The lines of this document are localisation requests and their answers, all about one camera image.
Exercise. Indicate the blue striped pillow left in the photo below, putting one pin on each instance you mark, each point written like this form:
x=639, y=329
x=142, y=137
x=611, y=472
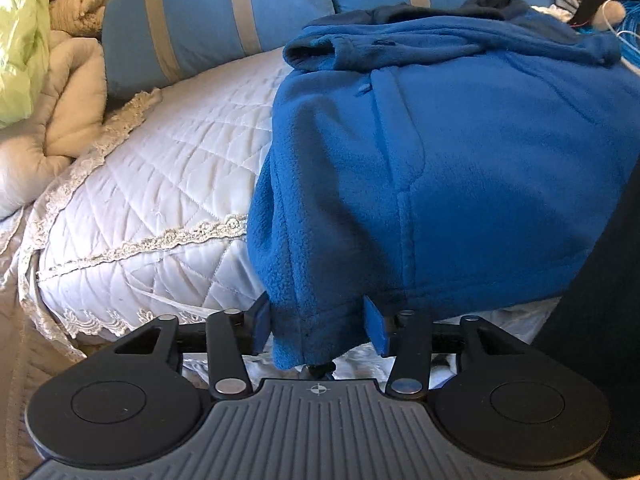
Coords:
x=154, y=43

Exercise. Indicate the beige comforter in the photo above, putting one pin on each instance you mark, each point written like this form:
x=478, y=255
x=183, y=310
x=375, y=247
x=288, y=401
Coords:
x=66, y=120

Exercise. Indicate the light green blanket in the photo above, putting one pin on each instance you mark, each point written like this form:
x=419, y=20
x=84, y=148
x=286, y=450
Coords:
x=25, y=46

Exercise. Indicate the plush teddy bear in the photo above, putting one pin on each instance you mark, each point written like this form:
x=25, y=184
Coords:
x=609, y=15

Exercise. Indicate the white quilted bedspread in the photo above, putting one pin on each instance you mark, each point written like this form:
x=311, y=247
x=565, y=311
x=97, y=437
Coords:
x=150, y=220

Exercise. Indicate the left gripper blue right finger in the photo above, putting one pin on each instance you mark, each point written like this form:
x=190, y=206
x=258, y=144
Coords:
x=380, y=326

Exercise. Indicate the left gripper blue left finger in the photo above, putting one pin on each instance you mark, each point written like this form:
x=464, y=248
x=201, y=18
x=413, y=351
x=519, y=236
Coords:
x=260, y=323

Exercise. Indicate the blue fleece jacket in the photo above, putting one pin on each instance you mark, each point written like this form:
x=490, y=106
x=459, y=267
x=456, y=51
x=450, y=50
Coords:
x=456, y=161

